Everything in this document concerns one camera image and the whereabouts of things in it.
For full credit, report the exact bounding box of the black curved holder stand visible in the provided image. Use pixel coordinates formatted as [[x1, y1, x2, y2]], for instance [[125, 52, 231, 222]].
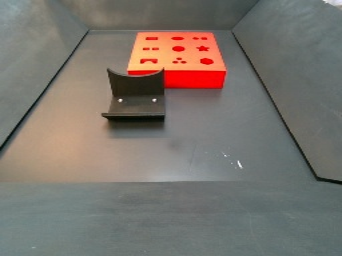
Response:
[[101, 69, 166, 120]]

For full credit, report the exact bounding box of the red shape sorter block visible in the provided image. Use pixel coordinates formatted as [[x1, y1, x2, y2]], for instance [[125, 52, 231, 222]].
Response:
[[127, 31, 227, 89]]

